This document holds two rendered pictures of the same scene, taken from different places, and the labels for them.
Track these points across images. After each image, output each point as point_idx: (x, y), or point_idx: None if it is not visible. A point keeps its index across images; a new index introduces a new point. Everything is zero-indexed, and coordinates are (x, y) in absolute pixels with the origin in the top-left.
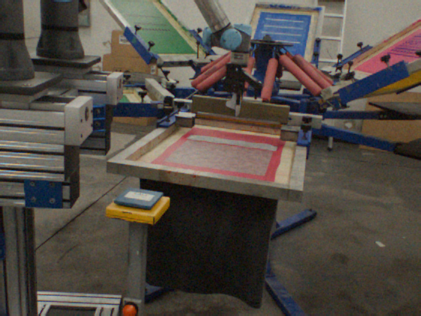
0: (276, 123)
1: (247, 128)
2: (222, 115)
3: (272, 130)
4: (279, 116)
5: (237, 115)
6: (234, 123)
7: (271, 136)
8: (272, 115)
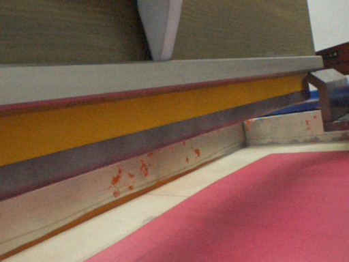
0: (318, 65)
1: (100, 194)
2: (20, 65)
3: (189, 153)
4: (298, 35)
5: (172, 44)
6: (15, 206)
7: (223, 170)
8: (284, 30)
